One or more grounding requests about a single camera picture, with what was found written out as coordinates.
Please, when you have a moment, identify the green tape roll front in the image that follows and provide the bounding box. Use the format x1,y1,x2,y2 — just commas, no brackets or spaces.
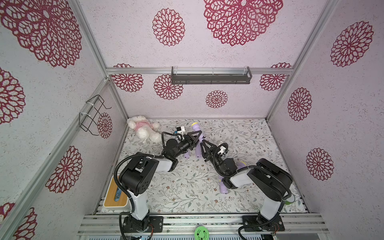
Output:
194,226,210,240

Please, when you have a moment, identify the black wire wall rack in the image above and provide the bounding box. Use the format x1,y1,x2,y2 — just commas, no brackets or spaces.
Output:
78,95,113,139

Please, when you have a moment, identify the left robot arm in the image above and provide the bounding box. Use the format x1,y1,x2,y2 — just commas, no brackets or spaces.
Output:
113,130,202,239

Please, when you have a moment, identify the white plush teddy bear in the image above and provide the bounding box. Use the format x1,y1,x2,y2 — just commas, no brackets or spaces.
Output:
127,116,162,143

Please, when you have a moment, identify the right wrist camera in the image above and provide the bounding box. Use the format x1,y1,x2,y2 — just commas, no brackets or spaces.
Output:
217,141,229,157

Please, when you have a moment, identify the purple flashlight near right arm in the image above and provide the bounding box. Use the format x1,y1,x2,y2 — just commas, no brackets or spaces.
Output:
237,162,247,170

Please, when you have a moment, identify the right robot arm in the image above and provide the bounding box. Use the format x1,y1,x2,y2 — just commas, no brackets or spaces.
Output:
201,140,293,240

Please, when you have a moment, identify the black wall shelf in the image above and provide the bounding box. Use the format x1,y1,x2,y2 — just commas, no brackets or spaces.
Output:
171,67,253,85

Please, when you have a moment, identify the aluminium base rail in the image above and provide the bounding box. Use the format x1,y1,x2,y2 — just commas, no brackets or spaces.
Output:
77,213,330,236

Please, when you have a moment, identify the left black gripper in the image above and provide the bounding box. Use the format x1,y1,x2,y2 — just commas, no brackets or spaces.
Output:
174,131,203,159

